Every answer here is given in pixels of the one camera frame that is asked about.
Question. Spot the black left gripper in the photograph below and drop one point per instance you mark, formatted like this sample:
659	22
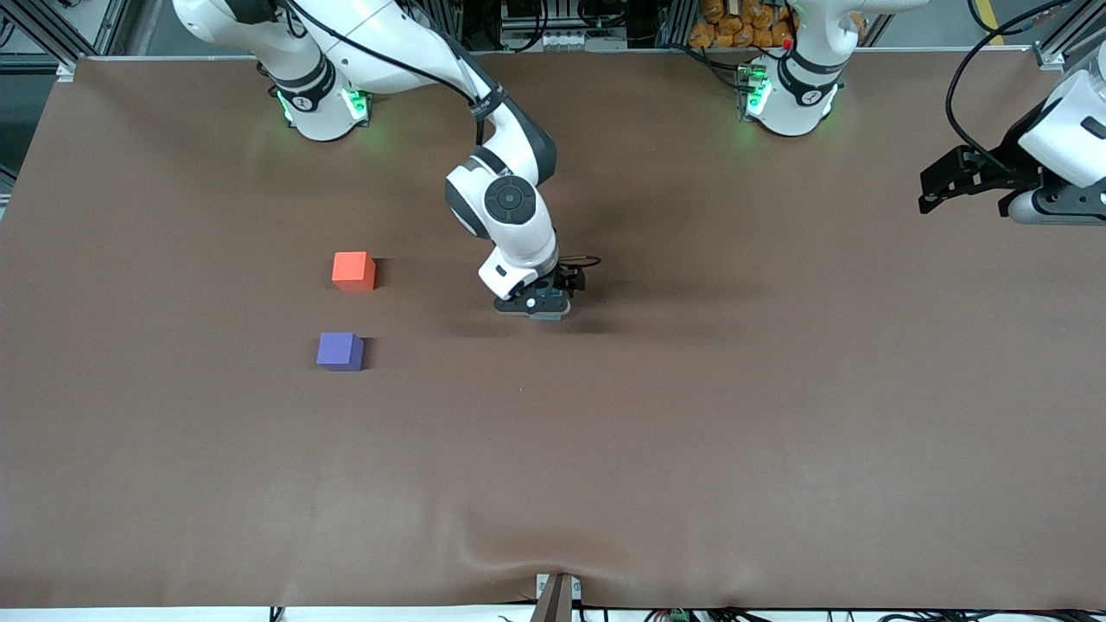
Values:
1007	167

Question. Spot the orange block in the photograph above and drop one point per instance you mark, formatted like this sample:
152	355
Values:
352	270

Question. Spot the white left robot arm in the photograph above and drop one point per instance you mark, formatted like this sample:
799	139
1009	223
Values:
799	95

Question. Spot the white power strip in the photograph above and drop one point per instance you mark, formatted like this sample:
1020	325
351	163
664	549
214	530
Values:
570	40

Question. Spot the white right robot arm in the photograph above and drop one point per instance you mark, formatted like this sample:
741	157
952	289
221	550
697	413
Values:
510	203

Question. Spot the bag of orange fruit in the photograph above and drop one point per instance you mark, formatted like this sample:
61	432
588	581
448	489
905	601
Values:
734	26

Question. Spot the brown table cover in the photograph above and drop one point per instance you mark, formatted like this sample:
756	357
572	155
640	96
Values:
605	466

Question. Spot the aluminium frame profile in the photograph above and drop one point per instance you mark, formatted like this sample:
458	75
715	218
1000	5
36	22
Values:
26	62
1050	56

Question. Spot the green terminal connector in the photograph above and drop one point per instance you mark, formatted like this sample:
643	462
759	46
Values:
678	616

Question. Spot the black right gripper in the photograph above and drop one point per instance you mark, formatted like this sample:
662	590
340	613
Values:
568	281

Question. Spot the purple block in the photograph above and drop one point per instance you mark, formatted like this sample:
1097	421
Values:
339	350

